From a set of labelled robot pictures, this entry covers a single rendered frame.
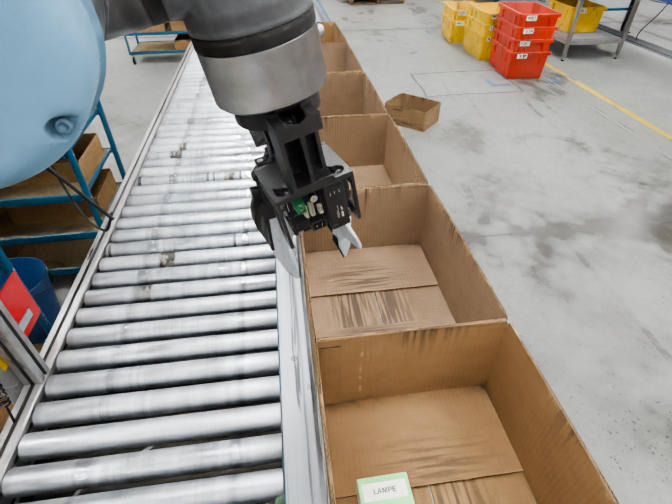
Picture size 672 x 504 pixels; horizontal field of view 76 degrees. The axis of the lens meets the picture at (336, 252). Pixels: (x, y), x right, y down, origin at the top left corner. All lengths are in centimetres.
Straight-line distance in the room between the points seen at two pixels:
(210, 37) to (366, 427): 59
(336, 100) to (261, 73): 137
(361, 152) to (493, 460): 91
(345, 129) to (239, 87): 99
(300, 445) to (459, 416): 26
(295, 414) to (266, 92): 54
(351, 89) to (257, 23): 138
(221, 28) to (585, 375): 198
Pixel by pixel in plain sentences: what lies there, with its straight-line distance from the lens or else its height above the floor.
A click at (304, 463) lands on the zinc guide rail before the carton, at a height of 89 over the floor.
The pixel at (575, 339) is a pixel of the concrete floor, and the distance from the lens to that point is 224.
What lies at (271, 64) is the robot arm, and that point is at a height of 144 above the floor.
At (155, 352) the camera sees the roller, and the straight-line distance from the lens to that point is 107.
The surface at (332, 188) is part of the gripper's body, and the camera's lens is 36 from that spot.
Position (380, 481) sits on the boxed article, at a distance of 66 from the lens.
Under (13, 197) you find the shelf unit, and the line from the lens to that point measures 230.
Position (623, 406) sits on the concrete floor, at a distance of 210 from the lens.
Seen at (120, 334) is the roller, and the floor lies 74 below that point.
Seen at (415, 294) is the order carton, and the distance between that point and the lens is 92.
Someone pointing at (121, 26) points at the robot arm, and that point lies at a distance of 32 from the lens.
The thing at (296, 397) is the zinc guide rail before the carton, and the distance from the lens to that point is 75.
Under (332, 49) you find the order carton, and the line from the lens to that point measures 203.
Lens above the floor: 153
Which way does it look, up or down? 40 degrees down
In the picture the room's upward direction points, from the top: straight up
